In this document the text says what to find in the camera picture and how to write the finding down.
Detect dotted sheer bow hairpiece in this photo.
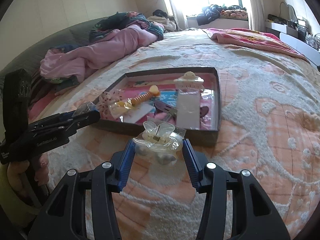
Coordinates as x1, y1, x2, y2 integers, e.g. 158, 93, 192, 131
96, 89, 124, 120

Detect clear flower hair claw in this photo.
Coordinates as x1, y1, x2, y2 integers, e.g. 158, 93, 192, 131
133, 120, 186, 166

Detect orange spiral hair clip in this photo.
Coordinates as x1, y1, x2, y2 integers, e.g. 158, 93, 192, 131
130, 85, 161, 106

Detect dark brown hair claw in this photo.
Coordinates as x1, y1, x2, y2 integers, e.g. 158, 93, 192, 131
154, 100, 209, 118

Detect clear box of hairpins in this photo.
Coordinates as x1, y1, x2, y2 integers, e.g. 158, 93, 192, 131
72, 101, 98, 118

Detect pink fluffy hair clip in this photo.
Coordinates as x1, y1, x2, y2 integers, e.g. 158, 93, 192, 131
147, 112, 175, 125

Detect white hair claw clip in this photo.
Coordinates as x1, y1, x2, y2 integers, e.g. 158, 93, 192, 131
174, 71, 204, 91

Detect person left hand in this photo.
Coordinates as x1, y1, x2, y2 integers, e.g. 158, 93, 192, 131
7, 153, 49, 197

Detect green padded headboard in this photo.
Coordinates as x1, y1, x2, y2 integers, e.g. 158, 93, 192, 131
1, 18, 102, 76

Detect pink quilt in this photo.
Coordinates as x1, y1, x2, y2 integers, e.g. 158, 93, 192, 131
40, 24, 157, 83

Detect white paper sheet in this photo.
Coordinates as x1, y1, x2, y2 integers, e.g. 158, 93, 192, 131
120, 102, 153, 124

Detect cream orange bedspread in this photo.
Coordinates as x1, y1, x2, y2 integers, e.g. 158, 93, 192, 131
39, 30, 319, 239

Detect clear plastic sleeve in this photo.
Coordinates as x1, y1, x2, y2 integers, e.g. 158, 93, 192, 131
176, 90, 200, 130

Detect dark shallow cardboard box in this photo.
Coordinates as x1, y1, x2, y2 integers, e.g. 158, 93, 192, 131
105, 67, 221, 147

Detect pink booklet with blue label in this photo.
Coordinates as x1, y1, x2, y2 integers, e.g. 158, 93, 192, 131
119, 72, 221, 131

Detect dark floral quilt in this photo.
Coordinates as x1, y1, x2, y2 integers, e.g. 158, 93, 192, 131
88, 12, 164, 44

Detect white bench footboard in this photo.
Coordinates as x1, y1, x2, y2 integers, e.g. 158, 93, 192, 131
279, 33, 320, 70

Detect red pink blanket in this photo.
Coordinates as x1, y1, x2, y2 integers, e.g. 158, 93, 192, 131
203, 28, 308, 62

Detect white desk with clutter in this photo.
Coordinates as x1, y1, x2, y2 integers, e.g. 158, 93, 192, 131
265, 14, 319, 42

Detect white curtain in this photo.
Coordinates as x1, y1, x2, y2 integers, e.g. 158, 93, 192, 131
248, 0, 265, 32

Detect dark jacket on sill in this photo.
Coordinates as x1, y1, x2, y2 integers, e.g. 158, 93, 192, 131
196, 4, 225, 26

